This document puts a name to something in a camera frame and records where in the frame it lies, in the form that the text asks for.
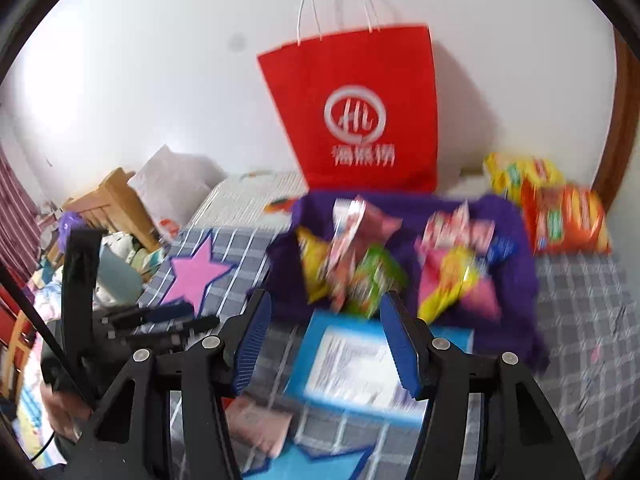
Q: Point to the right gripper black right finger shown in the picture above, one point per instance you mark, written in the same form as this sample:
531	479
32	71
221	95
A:
520	436

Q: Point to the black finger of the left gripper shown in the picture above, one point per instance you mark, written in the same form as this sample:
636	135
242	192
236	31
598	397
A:
134	316
174	337

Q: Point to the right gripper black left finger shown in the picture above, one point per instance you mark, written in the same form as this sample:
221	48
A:
128	436

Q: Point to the yellow snack packet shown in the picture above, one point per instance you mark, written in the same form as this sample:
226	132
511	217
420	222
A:
314	258

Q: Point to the pink yellow fries packet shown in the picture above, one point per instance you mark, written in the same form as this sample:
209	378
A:
456	276

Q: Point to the small blue snack packet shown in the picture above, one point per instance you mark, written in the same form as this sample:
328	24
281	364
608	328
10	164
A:
500	249

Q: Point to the green snack packet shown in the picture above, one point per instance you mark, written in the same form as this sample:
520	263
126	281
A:
377	273

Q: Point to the long ice-cream print snack packet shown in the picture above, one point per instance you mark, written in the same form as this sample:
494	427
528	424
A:
347	217

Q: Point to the pink strawberry snack packet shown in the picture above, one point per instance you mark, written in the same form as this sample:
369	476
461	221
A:
444	230

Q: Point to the light pink cake packet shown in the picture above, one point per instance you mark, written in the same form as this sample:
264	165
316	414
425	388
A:
264	428

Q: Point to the pink bow-shaped snack packet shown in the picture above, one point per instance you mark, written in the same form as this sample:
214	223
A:
377	227

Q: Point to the left hand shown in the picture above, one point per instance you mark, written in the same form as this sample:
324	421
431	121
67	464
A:
66	411

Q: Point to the light blue kettle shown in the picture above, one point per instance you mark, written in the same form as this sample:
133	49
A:
118	278

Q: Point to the pink star mat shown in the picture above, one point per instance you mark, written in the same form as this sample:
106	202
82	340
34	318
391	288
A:
194	274

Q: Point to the white Miniso paper bag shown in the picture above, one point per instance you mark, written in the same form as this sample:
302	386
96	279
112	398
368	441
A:
171	187

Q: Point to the grey checkered bed sheet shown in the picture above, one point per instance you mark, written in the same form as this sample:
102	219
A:
585	312

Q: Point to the blue star mat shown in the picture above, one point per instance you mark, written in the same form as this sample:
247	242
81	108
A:
296	463

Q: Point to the blue tissue box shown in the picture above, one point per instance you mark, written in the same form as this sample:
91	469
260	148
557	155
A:
345	364

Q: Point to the purple towel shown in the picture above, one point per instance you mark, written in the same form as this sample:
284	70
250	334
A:
515	280

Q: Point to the orange chips bag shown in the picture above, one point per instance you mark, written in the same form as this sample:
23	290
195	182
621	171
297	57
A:
564	219

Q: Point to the yellow chips bag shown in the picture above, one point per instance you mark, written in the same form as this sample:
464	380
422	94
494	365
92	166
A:
506	174

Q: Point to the red paper shopping bag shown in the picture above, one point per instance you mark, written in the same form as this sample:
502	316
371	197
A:
359	107

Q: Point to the brown wooden door frame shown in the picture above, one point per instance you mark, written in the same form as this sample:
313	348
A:
623	125

